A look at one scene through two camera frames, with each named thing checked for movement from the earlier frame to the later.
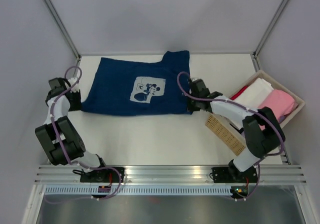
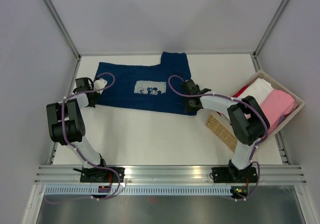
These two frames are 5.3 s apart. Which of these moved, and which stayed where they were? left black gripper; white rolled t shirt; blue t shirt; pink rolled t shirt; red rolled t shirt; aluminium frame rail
Moved: left black gripper; blue t shirt
Stayed: red rolled t shirt; aluminium frame rail; white rolled t shirt; pink rolled t shirt
